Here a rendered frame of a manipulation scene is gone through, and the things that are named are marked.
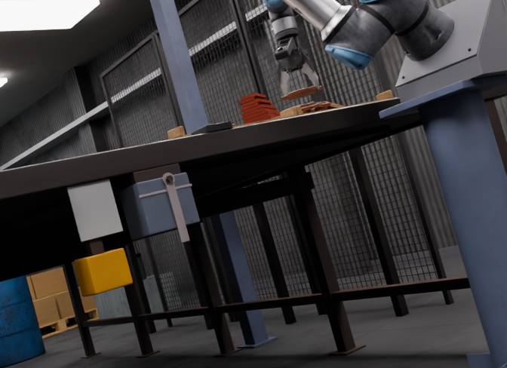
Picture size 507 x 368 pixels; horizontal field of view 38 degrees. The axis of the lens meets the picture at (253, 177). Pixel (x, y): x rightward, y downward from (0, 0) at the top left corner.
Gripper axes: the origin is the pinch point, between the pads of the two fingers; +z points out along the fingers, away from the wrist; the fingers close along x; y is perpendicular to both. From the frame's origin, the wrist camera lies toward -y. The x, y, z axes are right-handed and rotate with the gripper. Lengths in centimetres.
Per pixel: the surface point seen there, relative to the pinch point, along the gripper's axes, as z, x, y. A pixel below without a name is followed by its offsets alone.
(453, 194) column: 42, -40, -25
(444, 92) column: 17, -46, -34
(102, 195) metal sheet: 20, 23, -87
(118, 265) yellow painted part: 36, 21, -90
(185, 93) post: -44, 112, 146
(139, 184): 20, 16, -81
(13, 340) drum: 82, 418, 296
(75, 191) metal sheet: 18, 26, -92
